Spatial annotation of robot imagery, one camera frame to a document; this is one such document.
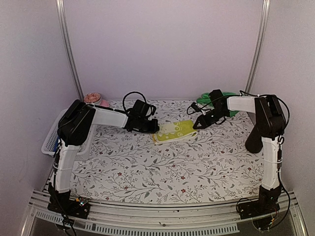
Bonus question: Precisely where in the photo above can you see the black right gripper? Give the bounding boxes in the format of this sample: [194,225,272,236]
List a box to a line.
[193,107,229,129]

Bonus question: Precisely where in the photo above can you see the yellow-green crocodile towel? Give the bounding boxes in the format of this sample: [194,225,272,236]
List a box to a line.
[152,120,197,145]

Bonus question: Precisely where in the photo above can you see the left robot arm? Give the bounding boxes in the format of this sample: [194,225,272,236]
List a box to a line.
[49,99,159,213]

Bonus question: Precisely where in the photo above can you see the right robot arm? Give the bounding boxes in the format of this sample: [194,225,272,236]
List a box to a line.
[193,89,287,216]

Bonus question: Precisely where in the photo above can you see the green microfiber towel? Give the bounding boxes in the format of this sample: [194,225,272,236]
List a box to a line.
[196,92,239,118]

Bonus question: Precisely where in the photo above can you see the pink plate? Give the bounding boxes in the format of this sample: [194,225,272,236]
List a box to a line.
[100,99,109,107]

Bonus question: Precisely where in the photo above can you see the dark brown cylinder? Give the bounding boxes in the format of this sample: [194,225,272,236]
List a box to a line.
[245,119,263,154]

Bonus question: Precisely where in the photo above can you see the floral patterned table mat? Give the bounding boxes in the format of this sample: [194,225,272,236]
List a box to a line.
[70,112,264,205]

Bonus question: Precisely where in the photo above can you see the white plastic basket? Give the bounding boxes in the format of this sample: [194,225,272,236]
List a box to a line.
[41,109,96,161]

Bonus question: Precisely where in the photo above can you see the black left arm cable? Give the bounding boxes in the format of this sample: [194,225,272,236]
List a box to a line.
[122,91,157,118]

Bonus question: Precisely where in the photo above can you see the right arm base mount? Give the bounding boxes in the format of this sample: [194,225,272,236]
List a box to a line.
[236,198,280,219]

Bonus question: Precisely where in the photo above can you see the aluminium front rail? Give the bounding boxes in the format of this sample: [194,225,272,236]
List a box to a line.
[20,191,308,236]

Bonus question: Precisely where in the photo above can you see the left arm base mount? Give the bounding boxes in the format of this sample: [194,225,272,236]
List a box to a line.
[47,182,91,219]

